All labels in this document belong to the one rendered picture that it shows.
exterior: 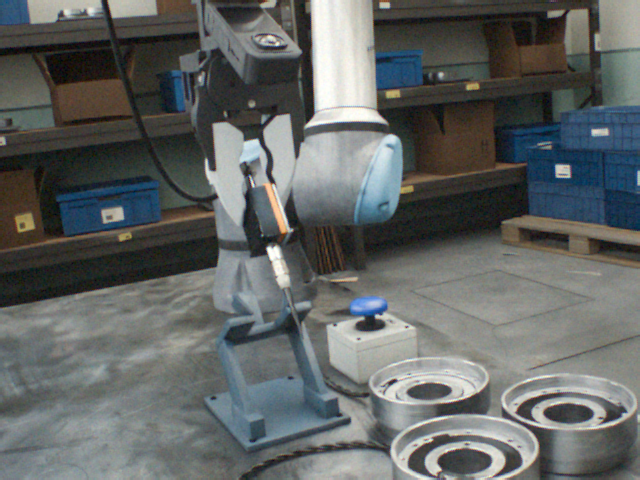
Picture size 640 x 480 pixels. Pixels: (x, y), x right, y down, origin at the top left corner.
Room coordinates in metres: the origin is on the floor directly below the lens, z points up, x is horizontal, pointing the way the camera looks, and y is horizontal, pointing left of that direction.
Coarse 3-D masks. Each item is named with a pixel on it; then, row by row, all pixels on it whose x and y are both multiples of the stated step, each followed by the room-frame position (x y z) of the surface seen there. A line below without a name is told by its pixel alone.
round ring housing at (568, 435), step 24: (528, 384) 0.60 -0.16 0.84; (552, 384) 0.61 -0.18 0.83; (576, 384) 0.60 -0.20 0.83; (600, 384) 0.59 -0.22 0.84; (504, 408) 0.56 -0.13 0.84; (552, 408) 0.58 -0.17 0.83; (576, 408) 0.57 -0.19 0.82; (600, 408) 0.56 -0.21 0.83; (552, 432) 0.51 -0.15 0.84; (576, 432) 0.51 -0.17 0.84; (600, 432) 0.51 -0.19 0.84; (624, 432) 0.51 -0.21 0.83; (552, 456) 0.51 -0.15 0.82; (576, 456) 0.51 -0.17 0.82; (600, 456) 0.51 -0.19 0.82; (624, 456) 0.53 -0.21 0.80
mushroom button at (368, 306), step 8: (368, 296) 0.79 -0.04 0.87; (376, 296) 0.79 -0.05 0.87; (352, 304) 0.77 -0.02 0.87; (360, 304) 0.77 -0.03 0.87; (368, 304) 0.76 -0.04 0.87; (376, 304) 0.76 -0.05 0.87; (384, 304) 0.77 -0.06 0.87; (352, 312) 0.77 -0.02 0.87; (360, 312) 0.76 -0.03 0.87; (368, 312) 0.76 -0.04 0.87; (376, 312) 0.76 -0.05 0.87; (368, 320) 0.77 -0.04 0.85
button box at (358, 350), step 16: (352, 320) 0.80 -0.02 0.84; (384, 320) 0.79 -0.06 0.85; (400, 320) 0.79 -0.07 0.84; (336, 336) 0.77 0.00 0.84; (352, 336) 0.75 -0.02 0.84; (368, 336) 0.75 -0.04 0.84; (384, 336) 0.74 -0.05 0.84; (400, 336) 0.75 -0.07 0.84; (336, 352) 0.78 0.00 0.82; (352, 352) 0.74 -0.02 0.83; (368, 352) 0.74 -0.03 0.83; (384, 352) 0.74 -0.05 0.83; (400, 352) 0.75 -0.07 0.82; (416, 352) 0.76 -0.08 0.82; (336, 368) 0.78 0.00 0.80; (352, 368) 0.74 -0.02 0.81; (368, 368) 0.74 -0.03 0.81
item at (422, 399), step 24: (408, 360) 0.68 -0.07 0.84; (432, 360) 0.68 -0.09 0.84; (456, 360) 0.67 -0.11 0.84; (384, 384) 0.66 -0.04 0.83; (408, 384) 0.65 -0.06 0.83; (432, 384) 0.65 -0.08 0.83; (456, 384) 0.64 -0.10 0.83; (480, 384) 0.63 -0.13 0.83; (384, 408) 0.60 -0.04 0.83; (408, 408) 0.58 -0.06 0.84; (432, 408) 0.58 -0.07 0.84; (456, 408) 0.58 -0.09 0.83; (480, 408) 0.59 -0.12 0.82; (384, 432) 0.62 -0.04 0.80
